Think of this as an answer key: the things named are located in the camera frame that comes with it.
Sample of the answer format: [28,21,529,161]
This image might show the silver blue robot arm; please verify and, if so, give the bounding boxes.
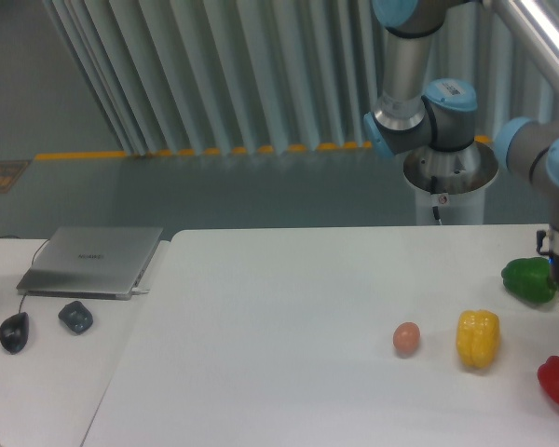
[363,1,559,291]

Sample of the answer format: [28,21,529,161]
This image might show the green bell pepper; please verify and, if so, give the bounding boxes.
[500,257,557,305]

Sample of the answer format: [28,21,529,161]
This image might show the yellow bell pepper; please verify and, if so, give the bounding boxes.
[456,309,501,369]

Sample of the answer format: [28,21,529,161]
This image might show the brown egg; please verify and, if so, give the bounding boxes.
[392,321,420,357]

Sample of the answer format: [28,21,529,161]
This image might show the folding partition screen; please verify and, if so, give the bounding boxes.
[45,1,559,156]

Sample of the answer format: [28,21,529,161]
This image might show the silver closed laptop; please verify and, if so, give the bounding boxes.
[17,226,163,300]

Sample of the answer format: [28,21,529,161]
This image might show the black computer mouse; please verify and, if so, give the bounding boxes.
[0,312,30,355]

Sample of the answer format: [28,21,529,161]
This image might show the brown floor sign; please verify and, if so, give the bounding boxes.
[0,160,31,194]

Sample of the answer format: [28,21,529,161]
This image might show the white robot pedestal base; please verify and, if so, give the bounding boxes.
[403,142,498,225]

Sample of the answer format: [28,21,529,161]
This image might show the black pedestal cable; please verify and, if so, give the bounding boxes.
[429,175,444,226]

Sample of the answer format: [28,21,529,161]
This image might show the black mouse cable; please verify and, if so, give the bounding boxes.
[0,236,50,316]

